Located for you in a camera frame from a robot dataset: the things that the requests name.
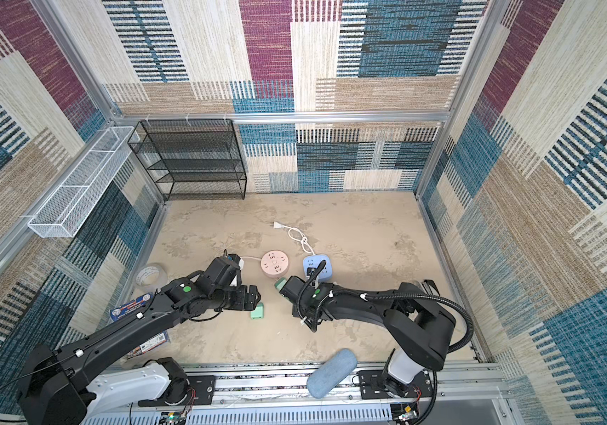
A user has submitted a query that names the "green plug adapter cube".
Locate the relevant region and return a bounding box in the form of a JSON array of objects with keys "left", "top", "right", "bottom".
[{"left": 275, "top": 277, "right": 287, "bottom": 291}]

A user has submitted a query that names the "green plug adapter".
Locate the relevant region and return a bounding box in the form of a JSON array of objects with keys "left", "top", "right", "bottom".
[{"left": 250, "top": 303, "right": 264, "bottom": 320}]

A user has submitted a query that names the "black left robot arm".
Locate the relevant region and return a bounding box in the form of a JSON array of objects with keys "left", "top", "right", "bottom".
[{"left": 16, "top": 256, "right": 261, "bottom": 424}]

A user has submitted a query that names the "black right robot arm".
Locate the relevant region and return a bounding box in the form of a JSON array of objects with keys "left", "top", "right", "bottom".
[{"left": 276, "top": 267, "right": 474, "bottom": 398}]

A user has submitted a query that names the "pink round power strip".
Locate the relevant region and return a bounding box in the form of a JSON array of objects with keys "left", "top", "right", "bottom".
[{"left": 260, "top": 250, "right": 290, "bottom": 279}]

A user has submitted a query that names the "clear tape roll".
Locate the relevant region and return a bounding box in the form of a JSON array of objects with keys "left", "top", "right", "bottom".
[{"left": 134, "top": 263, "right": 168, "bottom": 289}]

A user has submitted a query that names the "blue printed booklet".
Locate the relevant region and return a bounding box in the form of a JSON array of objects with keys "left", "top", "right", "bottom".
[{"left": 109, "top": 292, "right": 171, "bottom": 361}]

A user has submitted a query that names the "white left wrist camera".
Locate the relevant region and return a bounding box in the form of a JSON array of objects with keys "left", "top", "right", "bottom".
[{"left": 227, "top": 253, "right": 244, "bottom": 288}]

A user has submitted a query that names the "white power strip cable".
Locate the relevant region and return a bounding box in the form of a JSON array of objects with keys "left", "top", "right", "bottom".
[{"left": 273, "top": 220, "right": 317, "bottom": 257}]

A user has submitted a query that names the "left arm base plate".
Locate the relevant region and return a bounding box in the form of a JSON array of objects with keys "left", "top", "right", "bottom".
[{"left": 137, "top": 375, "right": 216, "bottom": 407}]

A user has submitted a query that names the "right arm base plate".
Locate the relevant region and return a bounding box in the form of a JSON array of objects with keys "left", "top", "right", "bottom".
[{"left": 354, "top": 369, "right": 434, "bottom": 400}]

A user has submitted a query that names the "black wire shelf rack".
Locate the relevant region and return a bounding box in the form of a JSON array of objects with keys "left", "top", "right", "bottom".
[{"left": 127, "top": 119, "right": 248, "bottom": 202}]

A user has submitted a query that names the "white wire mesh basket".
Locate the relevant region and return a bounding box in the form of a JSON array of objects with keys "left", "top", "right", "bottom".
[{"left": 27, "top": 127, "right": 133, "bottom": 238}]

